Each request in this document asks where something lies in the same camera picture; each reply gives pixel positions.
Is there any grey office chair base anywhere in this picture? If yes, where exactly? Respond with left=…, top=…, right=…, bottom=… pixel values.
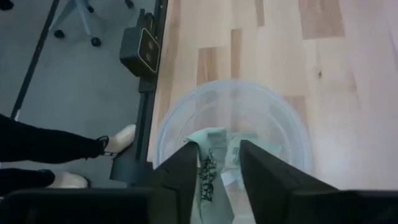
left=48, top=0, right=136, bottom=48

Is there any black metal table frame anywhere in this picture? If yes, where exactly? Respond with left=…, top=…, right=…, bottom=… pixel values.
left=109, top=0, right=170, bottom=188

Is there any clear plastic bin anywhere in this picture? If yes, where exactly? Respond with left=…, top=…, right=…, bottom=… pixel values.
left=152, top=78, right=313, bottom=224

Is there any black table-level camera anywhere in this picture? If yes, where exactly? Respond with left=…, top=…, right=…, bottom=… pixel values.
left=119, top=8, right=163, bottom=79

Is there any person's shoe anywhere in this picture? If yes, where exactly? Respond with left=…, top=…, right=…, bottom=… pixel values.
left=46, top=170, right=91, bottom=190
left=104, top=123, right=137, bottom=156

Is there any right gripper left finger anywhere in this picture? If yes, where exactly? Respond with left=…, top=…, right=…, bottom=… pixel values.
left=146, top=141, right=200, bottom=224

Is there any person's leg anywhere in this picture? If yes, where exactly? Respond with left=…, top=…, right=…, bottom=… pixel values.
left=0, top=113, right=110, bottom=165
left=0, top=167, right=57, bottom=197

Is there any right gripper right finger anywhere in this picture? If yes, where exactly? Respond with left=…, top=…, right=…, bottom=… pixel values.
left=239, top=139, right=339, bottom=224

